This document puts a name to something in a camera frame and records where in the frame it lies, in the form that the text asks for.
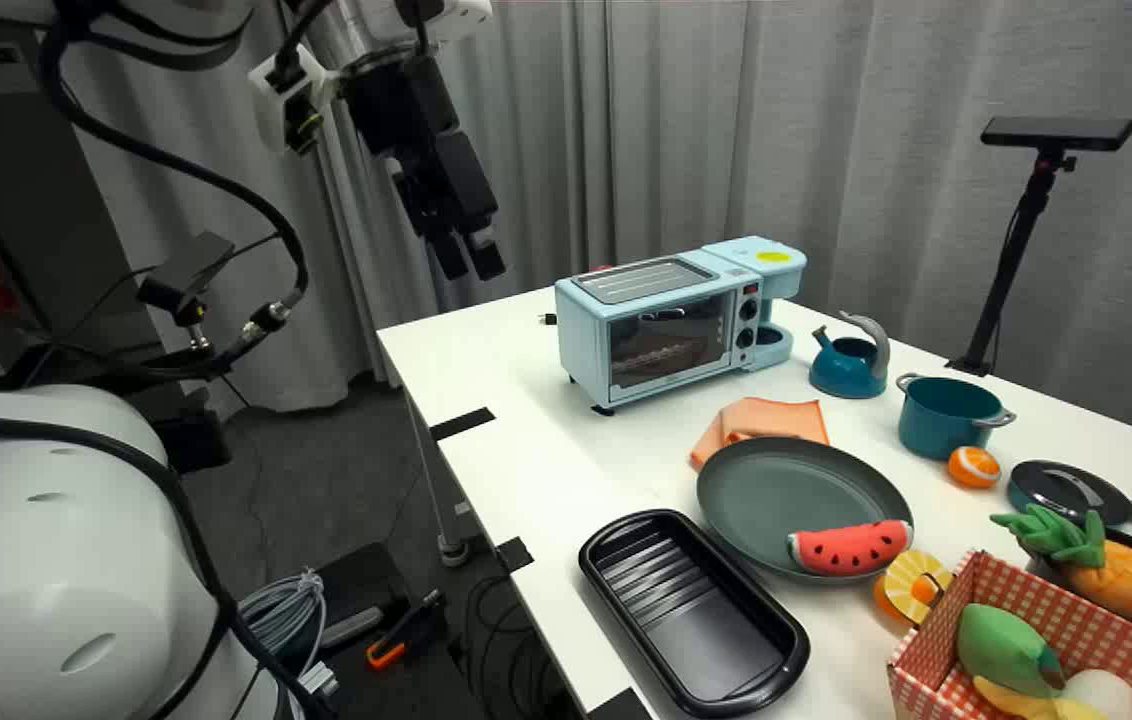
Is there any grey-green oval plate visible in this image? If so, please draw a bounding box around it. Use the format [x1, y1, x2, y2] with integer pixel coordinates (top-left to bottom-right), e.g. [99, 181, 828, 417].
[691, 434, 918, 585]

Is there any green plush toy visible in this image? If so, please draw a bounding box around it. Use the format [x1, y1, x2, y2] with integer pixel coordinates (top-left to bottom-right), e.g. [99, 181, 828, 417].
[955, 598, 1068, 696]

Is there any plush pineapple toy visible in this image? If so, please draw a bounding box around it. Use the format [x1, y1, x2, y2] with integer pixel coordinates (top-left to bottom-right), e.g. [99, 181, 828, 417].
[990, 498, 1132, 630]

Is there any white plush toy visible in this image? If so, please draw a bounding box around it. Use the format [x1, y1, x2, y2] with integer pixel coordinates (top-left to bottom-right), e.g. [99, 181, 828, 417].
[1060, 664, 1132, 720]

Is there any grey coiled cable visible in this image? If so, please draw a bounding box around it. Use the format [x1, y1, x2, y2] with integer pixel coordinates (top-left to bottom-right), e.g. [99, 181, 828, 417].
[235, 567, 335, 672]

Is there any black ribbed baking tray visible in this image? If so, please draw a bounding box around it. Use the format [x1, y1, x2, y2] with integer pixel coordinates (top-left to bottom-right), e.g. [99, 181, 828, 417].
[576, 503, 816, 720]

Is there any red checked cardboard basket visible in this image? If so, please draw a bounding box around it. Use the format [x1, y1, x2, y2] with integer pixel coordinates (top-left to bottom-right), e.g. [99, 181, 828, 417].
[885, 549, 1132, 720]

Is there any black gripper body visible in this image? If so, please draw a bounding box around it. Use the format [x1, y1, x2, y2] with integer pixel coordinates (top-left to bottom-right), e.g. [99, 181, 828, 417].
[378, 117, 503, 250]

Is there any small black frying pan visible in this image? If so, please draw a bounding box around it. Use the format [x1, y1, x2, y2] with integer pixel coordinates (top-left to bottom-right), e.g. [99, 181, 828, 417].
[1004, 455, 1132, 533]

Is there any watermelon slice toy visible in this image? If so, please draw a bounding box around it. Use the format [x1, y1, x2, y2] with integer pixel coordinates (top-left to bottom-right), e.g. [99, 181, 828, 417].
[786, 517, 918, 580]

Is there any orange handled tool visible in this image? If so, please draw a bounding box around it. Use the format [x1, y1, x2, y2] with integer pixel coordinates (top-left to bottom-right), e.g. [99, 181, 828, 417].
[360, 591, 448, 677]

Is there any grey curtain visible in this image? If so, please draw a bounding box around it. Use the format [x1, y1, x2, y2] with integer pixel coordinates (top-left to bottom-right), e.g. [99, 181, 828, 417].
[81, 0, 1132, 453]

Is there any teal toy kettle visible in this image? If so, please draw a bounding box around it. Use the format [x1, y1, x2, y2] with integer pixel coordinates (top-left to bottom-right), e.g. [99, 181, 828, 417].
[806, 313, 891, 404]

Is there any light blue toaster oven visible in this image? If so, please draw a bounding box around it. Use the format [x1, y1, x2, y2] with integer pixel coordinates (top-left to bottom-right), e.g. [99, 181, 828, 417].
[554, 230, 813, 417]

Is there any black tape strip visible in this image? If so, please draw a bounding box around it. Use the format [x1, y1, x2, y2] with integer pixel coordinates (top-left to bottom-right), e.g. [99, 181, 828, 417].
[426, 404, 500, 444]
[491, 536, 537, 575]

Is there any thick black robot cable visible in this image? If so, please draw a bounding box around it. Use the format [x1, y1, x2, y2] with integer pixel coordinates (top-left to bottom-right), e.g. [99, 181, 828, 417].
[37, 0, 317, 390]

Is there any yellow citrus slice toy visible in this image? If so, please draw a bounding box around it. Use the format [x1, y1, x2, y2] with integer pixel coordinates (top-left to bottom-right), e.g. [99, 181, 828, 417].
[871, 549, 955, 630]

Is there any teal toy pot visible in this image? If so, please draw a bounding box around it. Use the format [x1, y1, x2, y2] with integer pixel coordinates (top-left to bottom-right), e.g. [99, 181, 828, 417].
[891, 369, 1020, 463]

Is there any orange cloth napkin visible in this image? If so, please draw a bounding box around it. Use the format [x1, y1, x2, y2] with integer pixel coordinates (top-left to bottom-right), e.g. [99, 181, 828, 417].
[687, 390, 836, 472]

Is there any orange fruit toy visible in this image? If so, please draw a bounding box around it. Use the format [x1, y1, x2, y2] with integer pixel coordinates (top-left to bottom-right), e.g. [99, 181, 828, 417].
[946, 444, 1004, 492]

